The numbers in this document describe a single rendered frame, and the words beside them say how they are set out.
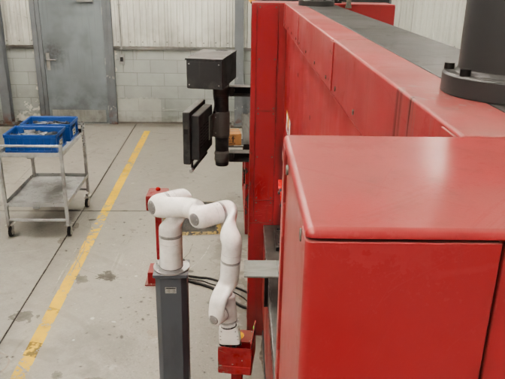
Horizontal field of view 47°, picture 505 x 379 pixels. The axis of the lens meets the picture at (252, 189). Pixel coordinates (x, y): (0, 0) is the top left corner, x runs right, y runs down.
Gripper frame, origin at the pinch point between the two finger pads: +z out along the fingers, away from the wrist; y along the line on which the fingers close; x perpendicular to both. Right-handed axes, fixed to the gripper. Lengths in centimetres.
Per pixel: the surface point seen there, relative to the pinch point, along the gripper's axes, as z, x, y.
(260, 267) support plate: -24.1, -40.9, -11.5
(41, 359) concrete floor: 63, -77, 146
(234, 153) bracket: -47, -177, 21
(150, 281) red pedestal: 63, -184, 101
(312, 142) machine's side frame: -152, 177, -47
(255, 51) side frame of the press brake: -127, -124, -7
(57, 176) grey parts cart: 21, -346, 248
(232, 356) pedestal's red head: -1.3, 4.8, -1.5
